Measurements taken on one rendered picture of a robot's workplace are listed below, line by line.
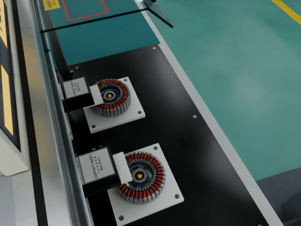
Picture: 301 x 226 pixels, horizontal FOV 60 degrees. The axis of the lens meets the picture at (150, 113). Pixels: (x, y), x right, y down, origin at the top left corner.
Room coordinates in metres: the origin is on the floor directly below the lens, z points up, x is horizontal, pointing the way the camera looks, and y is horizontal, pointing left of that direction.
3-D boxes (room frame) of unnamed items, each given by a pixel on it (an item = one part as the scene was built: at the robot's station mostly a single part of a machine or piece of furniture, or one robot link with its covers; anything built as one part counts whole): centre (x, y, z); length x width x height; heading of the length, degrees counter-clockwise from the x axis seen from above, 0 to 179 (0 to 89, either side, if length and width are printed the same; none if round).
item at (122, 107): (0.45, 0.11, 0.80); 0.11 x 0.11 x 0.04
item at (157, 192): (0.23, 0.02, 0.80); 0.11 x 0.11 x 0.04
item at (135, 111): (0.45, 0.11, 0.78); 0.15 x 0.15 x 0.01; 21
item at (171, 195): (0.23, 0.02, 0.78); 0.15 x 0.15 x 0.01; 21
